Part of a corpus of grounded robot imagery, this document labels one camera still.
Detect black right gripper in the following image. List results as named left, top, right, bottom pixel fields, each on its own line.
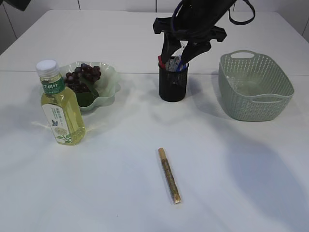
left=153, top=0, right=227, bottom=64

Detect blue scissors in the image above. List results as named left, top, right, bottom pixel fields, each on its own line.
left=176, top=60, right=188, bottom=72

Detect red glitter glue pen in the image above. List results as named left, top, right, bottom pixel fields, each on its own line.
left=158, top=55, right=166, bottom=70

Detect clear plastic sheet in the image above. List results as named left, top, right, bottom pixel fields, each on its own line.
left=226, top=76, right=246, bottom=92

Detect purple grape bunch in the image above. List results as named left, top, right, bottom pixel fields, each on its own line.
left=63, top=63, right=101, bottom=107

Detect jasmine tea bottle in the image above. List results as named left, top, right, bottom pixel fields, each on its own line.
left=36, top=59, right=85, bottom=145

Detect gold glitter glue pen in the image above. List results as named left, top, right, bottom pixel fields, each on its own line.
left=158, top=147, right=181, bottom=204

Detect clear plastic ruler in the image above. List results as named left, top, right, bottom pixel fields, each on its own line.
left=174, top=41, right=186, bottom=65

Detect silver glitter glue pen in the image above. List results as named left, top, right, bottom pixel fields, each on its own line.
left=165, top=58, right=177, bottom=72

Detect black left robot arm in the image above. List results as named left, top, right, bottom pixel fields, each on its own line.
left=0, top=0, right=31, bottom=11

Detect black mesh pen holder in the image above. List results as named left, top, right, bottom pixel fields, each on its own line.
left=159, top=56, right=189, bottom=102

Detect green woven plastic basket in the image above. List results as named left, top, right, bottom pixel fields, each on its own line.
left=218, top=52, right=295, bottom=122

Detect green wavy plate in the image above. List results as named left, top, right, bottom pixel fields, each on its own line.
left=60, top=61, right=120, bottom=112

